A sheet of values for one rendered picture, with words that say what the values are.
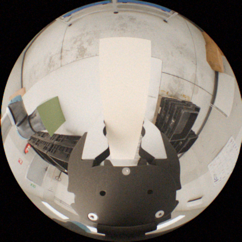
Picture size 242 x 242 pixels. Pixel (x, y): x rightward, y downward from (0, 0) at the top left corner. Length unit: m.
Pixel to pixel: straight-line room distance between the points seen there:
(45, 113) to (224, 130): 2.95
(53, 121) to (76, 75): 0.29
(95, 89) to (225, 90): 2.62
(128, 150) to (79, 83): 0.37
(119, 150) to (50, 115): 0.42
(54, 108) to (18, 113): 0.24
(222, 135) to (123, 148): 2.57
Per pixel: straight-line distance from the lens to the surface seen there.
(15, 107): 0.50
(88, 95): 0.39
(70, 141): 0.59
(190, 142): 1.53
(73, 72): 0.42
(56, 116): 0.51
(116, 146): 0.15
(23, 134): 0.55
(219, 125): 2.62
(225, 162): 2.72
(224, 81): 2.61
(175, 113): 0.81
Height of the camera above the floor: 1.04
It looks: 57 degrees down
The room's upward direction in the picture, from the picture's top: 180 degrees counter-clockwise
